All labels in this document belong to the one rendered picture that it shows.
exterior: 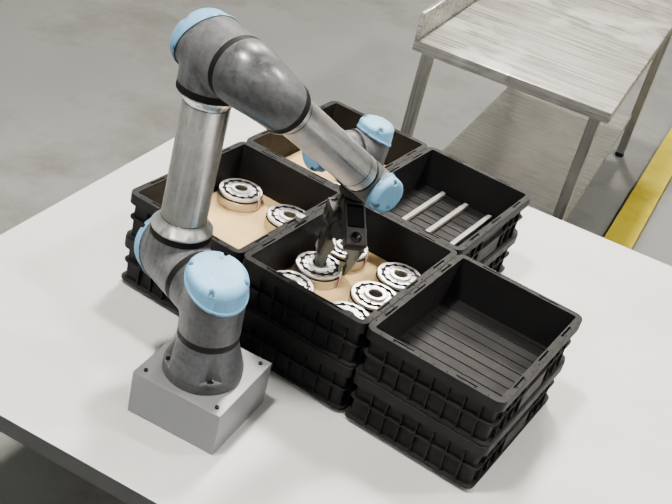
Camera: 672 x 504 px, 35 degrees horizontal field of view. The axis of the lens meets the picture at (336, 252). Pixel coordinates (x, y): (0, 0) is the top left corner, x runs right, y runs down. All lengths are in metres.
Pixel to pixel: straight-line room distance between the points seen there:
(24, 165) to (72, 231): 1.67
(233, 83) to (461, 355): 0.80
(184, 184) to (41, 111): 2.74
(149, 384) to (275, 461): 0.27
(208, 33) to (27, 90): 3.03
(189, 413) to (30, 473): 1.01
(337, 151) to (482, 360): 0.59
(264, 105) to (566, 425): 1.02
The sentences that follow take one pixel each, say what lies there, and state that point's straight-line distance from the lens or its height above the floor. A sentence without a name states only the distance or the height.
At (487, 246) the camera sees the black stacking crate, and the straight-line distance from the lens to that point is 2.53.
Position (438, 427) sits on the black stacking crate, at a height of 0.81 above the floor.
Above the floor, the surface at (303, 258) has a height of 0.86.
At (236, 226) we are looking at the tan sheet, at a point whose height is 0.83.
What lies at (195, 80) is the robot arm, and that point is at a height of 1.35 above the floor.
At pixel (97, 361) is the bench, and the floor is 0.70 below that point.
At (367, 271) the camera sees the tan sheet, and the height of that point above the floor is 0.83.
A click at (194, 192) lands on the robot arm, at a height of 1.13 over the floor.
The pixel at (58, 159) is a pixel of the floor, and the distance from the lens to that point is 4.27.
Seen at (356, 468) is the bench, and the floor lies 0.70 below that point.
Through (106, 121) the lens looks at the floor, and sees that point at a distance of 4.59.
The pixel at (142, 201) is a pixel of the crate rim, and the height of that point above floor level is 0.93.
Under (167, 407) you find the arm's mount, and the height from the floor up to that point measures 0.76.
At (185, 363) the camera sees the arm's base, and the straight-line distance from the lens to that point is 1.98.
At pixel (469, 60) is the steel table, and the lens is 3.61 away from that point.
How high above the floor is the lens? 2.09
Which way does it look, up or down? 32 degrees down
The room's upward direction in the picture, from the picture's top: 14 degrees clockwise
